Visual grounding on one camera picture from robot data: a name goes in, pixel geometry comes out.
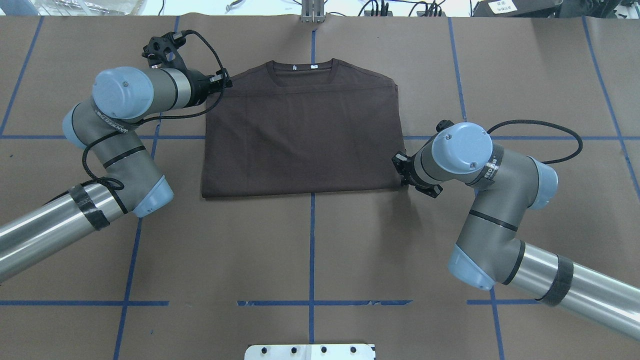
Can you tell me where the clear plastic bag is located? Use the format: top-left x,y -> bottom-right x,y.
30,0 -> 147,16

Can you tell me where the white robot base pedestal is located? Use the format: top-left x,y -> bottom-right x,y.
244,343 -> 377,360

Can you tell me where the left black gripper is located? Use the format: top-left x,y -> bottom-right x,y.
187,70 -> 233,108

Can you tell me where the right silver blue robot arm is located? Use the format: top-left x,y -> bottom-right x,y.
391,120 -> 640,340

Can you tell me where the left black camera cable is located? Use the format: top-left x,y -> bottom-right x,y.
81,30 -> 233,216

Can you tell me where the dark brown t-shirt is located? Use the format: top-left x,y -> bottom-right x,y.
200,58 -> 405,199

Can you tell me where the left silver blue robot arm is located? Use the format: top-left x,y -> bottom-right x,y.
1,66 -> 230,281

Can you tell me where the aluminium frame post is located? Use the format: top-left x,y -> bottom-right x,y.
297,0 -> 326,24

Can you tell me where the black orange electronics board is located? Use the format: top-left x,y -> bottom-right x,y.
358,0 -> 446,18

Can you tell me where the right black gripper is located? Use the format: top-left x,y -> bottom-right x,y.
391,152 -> 442,199

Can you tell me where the black camera cable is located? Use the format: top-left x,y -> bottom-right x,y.
81,30 -> 233,216
486,119 -> 584,166

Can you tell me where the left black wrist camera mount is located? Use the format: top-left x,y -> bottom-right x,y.
141,31 -> 188,71

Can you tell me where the right black camera cable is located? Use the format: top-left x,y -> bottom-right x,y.
486,119 -> 584,166

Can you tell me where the black box with label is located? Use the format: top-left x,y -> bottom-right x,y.
471,0 -> 563,18

